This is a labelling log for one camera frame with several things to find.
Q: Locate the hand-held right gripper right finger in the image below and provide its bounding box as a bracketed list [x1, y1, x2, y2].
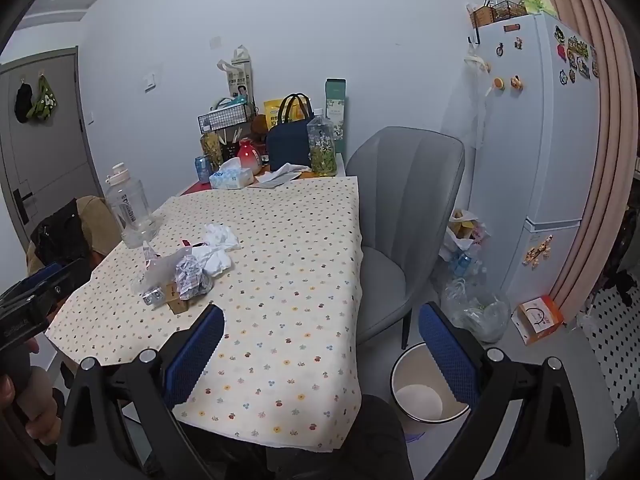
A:
[417, 301, 586, 480]

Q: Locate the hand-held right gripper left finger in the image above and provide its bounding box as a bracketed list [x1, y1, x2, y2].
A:
[55, 304, 226, 480]

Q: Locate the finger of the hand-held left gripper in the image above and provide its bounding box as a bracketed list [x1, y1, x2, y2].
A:
[0, 266, 95, 318]
[25, 260, 81, 283]

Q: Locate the small cardboard box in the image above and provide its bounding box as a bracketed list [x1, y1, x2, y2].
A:
[162, 282, 197, 316]

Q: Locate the white trash bin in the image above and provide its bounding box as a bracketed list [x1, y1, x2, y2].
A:
[390, 342, 473, 443]

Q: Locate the blue tissue pack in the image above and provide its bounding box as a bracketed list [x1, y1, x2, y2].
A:
[174, 255, 215, 301]

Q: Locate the white tissue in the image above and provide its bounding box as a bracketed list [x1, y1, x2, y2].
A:
[192, 222, 242, 278]

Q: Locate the person's left hand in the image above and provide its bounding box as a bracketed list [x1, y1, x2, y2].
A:
[0, 375, 63, 446]

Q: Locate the black jacket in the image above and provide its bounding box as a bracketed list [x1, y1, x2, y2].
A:
[30, 199, 96, 273]

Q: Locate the clear plastic bag with waste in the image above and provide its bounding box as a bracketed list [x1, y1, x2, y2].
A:
[442, 280, 511, 343]

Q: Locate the black door lock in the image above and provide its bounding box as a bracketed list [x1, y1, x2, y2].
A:
[12, 188, 38, 226]

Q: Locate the brown chair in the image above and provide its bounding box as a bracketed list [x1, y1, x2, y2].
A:
[26, 195, 123, 281]

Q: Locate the orange cardboard box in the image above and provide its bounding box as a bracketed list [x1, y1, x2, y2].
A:
[511, 295, 565, 346]

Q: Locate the large clear water jug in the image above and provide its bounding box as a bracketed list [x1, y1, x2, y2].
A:
[105, 162, 160, 249]

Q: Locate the dotted cream tablecloth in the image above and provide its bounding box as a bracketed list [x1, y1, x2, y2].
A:
[44, 176, 365, 453]

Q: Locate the person's leg in dark trousers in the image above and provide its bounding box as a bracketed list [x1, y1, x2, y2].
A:
[265, 395, 416, 480]

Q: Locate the white bag of packaging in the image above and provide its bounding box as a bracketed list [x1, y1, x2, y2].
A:
[439, 209, 488, 281]

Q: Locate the grey door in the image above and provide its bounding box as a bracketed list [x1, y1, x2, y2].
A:
[0, 47, 98, 251]

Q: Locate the golden fridge magnet cluster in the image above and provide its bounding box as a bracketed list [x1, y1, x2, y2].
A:
[522, 234, 555, 268]

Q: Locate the grey upholstered chair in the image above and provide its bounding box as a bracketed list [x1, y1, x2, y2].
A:
[345, 126, 466, 351]

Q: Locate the green hat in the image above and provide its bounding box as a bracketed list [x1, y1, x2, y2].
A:
[26, 74, 58, 123]

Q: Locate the black hat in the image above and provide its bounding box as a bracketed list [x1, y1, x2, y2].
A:
[14, 81, 34, 124]

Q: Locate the blue white tissue box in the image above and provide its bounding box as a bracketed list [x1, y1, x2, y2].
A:
[209, 157, 254, 190]

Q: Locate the red vase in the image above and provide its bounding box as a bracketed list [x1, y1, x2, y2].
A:
[236, 139, 263, 176]

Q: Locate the black utensil holder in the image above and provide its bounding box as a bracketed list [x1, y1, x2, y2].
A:
[222, 130, 242, 161]

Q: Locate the navy lunch bag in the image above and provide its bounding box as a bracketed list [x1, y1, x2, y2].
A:
[266, 93, 315, 172]

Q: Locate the clear flower print bottle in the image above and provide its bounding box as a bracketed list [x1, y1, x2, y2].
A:
[306, 114, 337, 178]

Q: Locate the white fridge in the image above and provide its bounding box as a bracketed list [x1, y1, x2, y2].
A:
[467, 12, 601, 311]

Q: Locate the yellow packet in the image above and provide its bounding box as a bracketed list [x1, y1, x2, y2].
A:
[263, 98, 301, 126]

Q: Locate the translucent white hanging bag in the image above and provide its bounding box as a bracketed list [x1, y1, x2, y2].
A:
[462, 42, 493, 148]

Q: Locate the white carton gift bag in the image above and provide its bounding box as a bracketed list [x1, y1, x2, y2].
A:
[216, 45, 254, 103]

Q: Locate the tall green box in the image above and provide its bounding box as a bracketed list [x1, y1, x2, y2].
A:
[325, 78, 347, 153]

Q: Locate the cluster of fridge magnets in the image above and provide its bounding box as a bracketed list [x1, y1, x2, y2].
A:
[552, 25, 600, 86]

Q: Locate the black wire basket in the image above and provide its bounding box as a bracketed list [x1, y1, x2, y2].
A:
[197, 102, 256, 134]

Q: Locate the dark wire storage basket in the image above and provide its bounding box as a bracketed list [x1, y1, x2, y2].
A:
[492, 0, 528, 21]

